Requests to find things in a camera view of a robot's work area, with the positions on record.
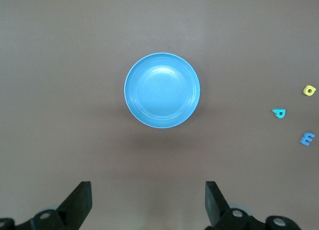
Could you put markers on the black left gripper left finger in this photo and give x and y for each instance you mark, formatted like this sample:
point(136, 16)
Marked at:
point(74, 207)

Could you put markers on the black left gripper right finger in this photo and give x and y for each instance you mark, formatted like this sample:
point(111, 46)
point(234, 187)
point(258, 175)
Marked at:
point(216, 207)

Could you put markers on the teal foam letter P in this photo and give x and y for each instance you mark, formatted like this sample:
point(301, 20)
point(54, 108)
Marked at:
point(284, 113)

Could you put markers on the blue foam letter E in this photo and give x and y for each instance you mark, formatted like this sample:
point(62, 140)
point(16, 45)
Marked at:
point(309, 135)

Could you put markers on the yellow foam letter D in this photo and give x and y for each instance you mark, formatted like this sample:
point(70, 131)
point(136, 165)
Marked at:
point(306, 91)

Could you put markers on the blue plate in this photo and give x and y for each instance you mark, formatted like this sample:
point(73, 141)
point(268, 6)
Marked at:
point(162, 95)

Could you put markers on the brown table cover sheet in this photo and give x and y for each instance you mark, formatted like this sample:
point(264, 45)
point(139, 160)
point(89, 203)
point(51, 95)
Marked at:
point(49, 65)

